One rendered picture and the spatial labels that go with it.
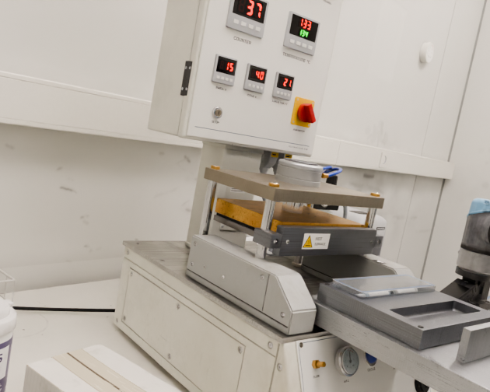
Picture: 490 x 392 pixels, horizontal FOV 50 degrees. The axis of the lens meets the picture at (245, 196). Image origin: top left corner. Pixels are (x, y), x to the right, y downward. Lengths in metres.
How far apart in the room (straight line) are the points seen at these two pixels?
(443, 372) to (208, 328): 0.36
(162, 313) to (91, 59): 0.61
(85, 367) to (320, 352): 0.31
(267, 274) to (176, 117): 0.35
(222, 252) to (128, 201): 0.62
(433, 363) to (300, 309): 0.18
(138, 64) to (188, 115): 0.46
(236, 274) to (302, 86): 0.45
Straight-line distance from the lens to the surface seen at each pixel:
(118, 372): 0.76
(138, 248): 1.01
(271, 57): 1.02
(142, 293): 1.00
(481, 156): 3.34
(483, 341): 0.70
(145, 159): 1.40
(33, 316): 1.14
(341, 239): 0.88
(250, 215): 0.85
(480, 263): 1.20
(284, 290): 0.72
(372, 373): 0.84
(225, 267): 0.80
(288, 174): 0.89
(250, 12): 0.98
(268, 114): 1.03
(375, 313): 0.70
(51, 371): 0.75
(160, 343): 0.96
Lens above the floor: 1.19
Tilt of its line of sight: 7 degrees down
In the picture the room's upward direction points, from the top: 10 degrees clockwise
